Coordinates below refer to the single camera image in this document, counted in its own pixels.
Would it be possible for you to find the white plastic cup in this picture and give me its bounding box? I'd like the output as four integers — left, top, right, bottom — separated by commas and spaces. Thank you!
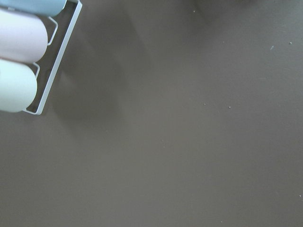
0, 59, 37, 113

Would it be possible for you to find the white cup rack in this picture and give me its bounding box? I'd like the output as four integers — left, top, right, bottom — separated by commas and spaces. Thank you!
4, 0, 83, 116

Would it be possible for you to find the pink plastic cup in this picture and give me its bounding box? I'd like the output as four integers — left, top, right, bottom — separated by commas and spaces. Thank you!
0, 9, 48, 63

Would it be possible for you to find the blue plastic cup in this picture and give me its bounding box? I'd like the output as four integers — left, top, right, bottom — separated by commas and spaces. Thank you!
0, 0, 67, 17

